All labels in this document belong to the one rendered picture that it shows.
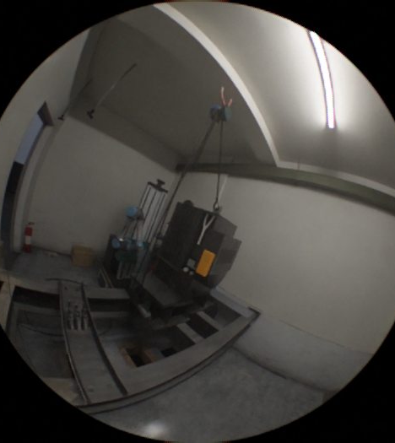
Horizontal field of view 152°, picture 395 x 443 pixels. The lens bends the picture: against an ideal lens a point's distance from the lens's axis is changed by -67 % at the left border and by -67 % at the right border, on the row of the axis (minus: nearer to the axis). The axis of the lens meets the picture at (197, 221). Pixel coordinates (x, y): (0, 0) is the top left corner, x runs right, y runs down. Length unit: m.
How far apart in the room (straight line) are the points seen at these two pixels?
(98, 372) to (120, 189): 2.88
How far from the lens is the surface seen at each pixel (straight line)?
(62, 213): 3.08
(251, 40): 1.46
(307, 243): 2.05
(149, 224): 2.16
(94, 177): 3.00
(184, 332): 1.27
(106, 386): 0.87
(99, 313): 1.52
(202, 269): 0.98
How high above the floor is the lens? 1.49
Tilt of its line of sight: 1 degrees up
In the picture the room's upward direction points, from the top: 21 degrees clockwise
